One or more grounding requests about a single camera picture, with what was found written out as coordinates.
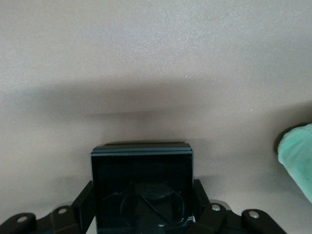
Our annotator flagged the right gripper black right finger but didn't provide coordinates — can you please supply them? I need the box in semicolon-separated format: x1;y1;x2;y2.
193;179;291;234

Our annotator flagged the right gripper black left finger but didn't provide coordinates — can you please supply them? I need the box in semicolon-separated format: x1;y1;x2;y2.
0;180;95;234

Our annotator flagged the black flip phone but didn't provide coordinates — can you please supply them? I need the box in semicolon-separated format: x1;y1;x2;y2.
91;140;195;230

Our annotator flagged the green plush dinosaur toy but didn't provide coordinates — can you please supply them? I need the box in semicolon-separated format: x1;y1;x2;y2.
277;123;312;205

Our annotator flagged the brown table cover mat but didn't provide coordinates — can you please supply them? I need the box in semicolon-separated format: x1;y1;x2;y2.
0;0;312;234

